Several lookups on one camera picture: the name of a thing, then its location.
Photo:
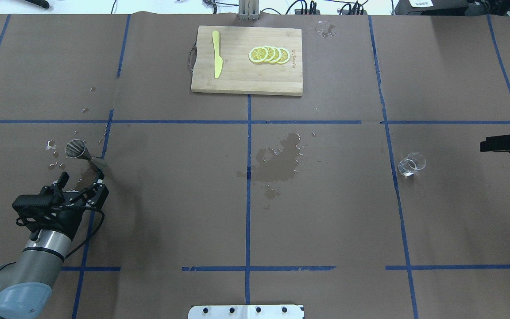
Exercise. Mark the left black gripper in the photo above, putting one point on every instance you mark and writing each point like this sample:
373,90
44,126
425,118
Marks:
66,217

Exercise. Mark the steel jigger measuring cup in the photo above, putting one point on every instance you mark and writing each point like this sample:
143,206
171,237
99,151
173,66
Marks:
77,149

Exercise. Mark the small glass beaker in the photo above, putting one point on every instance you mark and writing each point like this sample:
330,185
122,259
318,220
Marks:
411,164

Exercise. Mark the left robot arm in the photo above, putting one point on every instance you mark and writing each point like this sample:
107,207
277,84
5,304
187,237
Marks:
26,285

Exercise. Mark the black box with label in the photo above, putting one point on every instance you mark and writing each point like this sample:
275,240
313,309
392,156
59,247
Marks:
431,8

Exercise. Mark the yellow plastic knife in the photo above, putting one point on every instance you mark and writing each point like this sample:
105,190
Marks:
218,60

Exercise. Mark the wooden cutting board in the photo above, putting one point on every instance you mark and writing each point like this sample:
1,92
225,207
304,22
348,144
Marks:
239,74

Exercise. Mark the front lemon slice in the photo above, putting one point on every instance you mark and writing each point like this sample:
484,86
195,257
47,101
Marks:
258,54

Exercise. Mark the lemon slice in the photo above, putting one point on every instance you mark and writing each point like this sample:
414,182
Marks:
277,55
271,53
258,54
286,55

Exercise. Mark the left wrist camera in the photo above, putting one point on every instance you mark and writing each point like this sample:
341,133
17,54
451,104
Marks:
42,203

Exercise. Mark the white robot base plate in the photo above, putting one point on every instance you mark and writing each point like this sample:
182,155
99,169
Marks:
261,311

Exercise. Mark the aluminium frame post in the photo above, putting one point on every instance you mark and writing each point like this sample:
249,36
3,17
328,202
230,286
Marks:
248,10

